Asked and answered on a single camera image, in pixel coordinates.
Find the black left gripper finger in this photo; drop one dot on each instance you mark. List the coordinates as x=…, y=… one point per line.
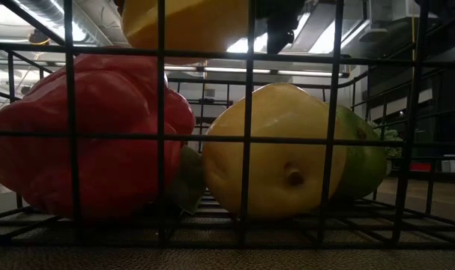
x=283, y=26

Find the yellow bell pepper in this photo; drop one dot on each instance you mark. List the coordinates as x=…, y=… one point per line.
x=201, y=26

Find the yellow pear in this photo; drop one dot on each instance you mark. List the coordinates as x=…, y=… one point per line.
x=283, y=123

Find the red bell pepper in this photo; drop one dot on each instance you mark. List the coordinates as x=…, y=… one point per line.
x=111, y=112

